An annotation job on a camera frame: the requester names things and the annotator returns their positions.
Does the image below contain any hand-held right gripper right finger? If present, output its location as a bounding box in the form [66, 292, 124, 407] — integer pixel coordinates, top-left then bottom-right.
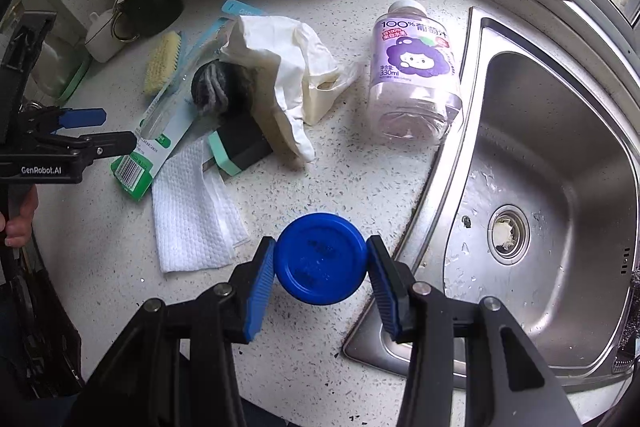
[366, 234, 583, 427]

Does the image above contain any green and white card pack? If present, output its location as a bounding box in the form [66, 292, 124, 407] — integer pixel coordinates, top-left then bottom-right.
[111, 104, 201, 204]

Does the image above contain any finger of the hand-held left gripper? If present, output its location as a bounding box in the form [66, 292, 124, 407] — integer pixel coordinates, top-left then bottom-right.
[37, 130, 138, 168]
[20, 104, 107, 136]

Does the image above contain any person's left hand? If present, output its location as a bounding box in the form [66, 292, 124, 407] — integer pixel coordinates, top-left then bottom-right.
[0, 184, 40, 249]

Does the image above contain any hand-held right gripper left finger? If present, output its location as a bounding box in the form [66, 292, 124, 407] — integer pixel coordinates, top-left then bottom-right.
[82, 236, 277, 427]

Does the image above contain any clear pack with blue header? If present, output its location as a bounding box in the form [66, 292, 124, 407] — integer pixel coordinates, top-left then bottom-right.
[145, 0, 268, 142]

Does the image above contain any glass carafe on green coaster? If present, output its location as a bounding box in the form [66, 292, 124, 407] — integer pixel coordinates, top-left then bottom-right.
[42, 42, 91, 105]

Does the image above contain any white lidded ceramic pot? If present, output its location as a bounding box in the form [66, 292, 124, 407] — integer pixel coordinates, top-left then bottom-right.
[84, 9, 123, 64]

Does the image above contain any white crumpled plastic bag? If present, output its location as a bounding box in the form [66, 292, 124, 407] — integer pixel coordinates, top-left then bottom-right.
[218, 16, 361, 164]

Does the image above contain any sink drain strainer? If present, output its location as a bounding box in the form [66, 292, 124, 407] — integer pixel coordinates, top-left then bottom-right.
[487, 205, 531, 265]

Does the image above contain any stainless steel sink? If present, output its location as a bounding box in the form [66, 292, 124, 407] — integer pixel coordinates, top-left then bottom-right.
[342, 7, 640, 380]

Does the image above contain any grey knitted cloth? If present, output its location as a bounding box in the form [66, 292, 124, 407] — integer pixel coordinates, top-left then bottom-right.
[190, 59, 256, 118]

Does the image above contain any purple label juice bottle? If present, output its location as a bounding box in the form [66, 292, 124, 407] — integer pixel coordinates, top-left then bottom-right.
[367, 0, 463, 145]

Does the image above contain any black utensil mug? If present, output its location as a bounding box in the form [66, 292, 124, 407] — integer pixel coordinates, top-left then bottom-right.
[111, 0, 185, 42]

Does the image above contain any yellow bristle brush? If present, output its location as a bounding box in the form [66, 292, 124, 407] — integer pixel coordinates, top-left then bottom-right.
[143, 30, 182, 96]

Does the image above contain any blue round jar lid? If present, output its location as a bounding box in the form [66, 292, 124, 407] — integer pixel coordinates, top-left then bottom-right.
[273, 213, 370, 306]

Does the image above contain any white paper towel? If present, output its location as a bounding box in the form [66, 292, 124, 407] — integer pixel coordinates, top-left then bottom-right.
[151, 138, 249, 275]

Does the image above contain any black box with mint edge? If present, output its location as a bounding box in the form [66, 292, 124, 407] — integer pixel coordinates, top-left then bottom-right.
[206, 109, 275, 178]

